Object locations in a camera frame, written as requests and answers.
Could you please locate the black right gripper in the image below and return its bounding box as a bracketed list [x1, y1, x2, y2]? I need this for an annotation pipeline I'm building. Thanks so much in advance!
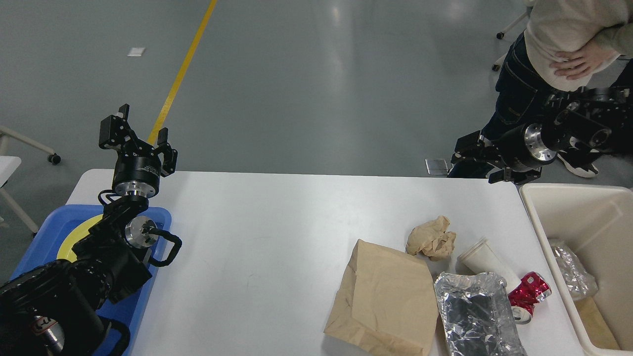
[451, 123, 557, 185]

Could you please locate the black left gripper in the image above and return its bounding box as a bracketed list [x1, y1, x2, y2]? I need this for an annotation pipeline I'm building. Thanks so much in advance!
[98, 104, 178, 198]

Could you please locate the white paper cup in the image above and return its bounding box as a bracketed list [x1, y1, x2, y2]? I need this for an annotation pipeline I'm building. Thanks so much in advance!
[457, 238, 521, 293]

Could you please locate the brown paper ball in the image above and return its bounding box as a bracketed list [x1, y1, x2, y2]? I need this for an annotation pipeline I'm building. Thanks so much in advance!
[406, 216, 456, 262]

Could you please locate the yellow plastic plate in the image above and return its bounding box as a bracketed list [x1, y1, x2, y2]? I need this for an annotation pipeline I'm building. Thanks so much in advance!
[56, 214, 103, 262]

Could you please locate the silver foil bag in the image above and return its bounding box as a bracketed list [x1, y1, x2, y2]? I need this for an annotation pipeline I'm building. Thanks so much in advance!
[434, 272, 527, 356]

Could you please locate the brown paper bag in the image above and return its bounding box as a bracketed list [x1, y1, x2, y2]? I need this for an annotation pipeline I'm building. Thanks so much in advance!
[324, 239, 439, 356]

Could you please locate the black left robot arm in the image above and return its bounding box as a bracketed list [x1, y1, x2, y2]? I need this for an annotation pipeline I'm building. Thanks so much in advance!
[1, 104, 182, 356]

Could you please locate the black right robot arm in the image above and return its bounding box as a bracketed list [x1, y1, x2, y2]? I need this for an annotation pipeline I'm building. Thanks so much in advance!
[451, 87, 632, 185]

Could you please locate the metal floor outlet plate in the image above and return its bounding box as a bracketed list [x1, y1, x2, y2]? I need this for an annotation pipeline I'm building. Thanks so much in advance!
[425, 159, 450, 176]

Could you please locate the person in black trousers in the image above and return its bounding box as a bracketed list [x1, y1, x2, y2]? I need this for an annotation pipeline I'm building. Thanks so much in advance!
[557, 59, 633, 178]

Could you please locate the beige plastic bin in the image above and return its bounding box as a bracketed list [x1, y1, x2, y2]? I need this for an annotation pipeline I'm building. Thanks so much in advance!
[519, 184, 633, 356]

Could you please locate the crushed red soda can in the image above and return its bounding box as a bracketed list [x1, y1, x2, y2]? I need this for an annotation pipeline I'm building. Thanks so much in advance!
[508, 272, 552, 325]

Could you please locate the person in beige sweater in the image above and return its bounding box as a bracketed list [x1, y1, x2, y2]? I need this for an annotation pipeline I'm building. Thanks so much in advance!
[448, 0, 633, 178]

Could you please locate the blue plastic tray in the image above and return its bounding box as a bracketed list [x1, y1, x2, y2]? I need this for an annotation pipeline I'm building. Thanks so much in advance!
[9, 204, 172, 356]

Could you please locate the clear plastic wrap in bin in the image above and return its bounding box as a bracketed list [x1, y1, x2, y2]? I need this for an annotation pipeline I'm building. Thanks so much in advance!
[548, 239, 599, 301]

